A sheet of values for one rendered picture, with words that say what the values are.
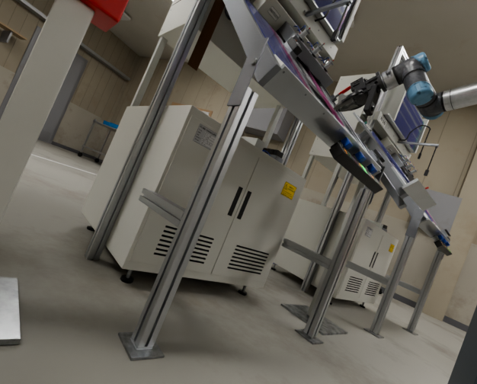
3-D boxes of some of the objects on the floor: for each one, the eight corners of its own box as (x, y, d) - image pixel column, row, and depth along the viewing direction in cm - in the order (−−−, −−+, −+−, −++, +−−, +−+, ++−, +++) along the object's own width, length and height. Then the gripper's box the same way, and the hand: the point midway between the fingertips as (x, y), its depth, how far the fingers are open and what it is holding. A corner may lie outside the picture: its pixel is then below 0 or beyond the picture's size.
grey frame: (315, 340, 112) (480, -78, 120) (135, 352, 61) (443, -380, 69) (232, 277, 154) (359, -31, 161) (83, 254, 102) (280, -196, 110)
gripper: (385, 80, 117) (337, 104, 130) (376, 65, 111) (327, 93, 124) (389, 95, 114) (340, 120, 127) (381, 81, 107) (329, 108, 120)
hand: (337, 110), depth 123 cm, fingers closed, pressing on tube
